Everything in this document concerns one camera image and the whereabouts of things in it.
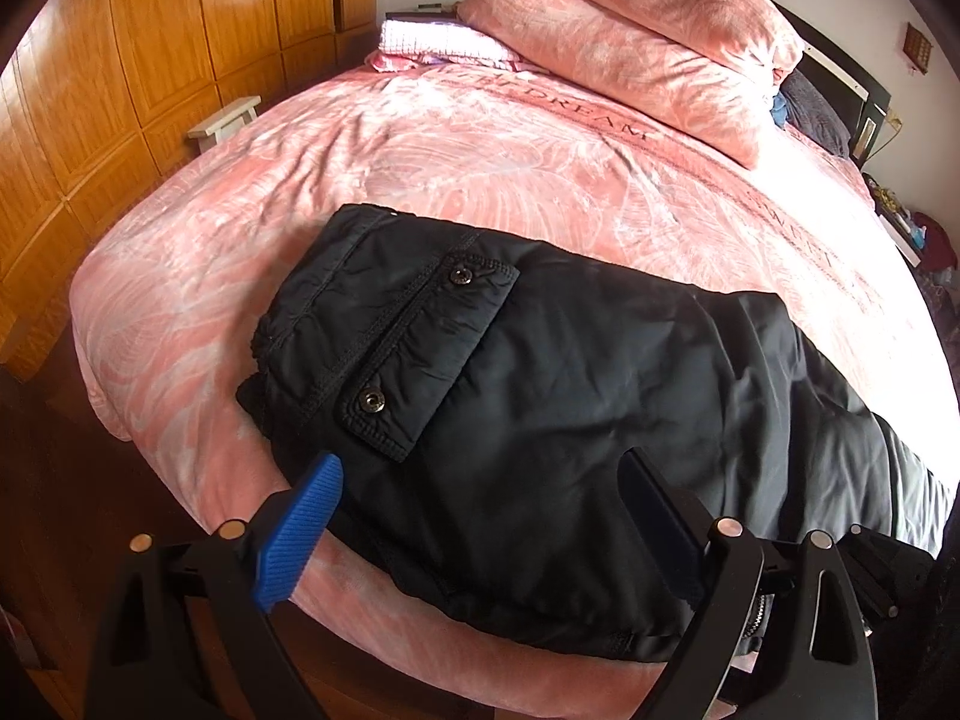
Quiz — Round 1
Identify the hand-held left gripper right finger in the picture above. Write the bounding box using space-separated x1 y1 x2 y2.
619 448 880 720

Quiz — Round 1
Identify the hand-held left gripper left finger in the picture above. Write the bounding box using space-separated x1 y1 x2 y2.
88 452 346 720

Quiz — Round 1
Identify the black padded jacket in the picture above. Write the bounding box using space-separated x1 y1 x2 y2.
235 202 957 665

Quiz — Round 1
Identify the red cloth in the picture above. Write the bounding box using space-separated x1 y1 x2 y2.
919 214 955 272

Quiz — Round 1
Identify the white nightstand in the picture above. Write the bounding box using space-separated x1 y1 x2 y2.
862 172 931 265

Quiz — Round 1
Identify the pink leaf-pattern bed blanket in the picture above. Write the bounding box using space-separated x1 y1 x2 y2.
67 52 938 706

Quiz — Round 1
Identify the white small stool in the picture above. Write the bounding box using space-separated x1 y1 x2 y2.
186 96 261 155

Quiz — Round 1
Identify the dark grey pillow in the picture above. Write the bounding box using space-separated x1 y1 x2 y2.
780 67 857 158

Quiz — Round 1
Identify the pink folded cloth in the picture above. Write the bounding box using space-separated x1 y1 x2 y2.
365 49 541 77

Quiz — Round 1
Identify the wooden wardrobe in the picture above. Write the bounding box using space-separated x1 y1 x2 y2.
0 0 380 383

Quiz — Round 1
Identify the black bed headboard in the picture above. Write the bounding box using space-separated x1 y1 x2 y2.
645 0 893 162

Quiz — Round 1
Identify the white folded towel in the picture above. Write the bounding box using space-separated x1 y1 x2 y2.
379 19 526 65

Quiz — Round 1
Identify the brown wall switch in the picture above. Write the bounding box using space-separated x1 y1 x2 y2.
903 22 932 73

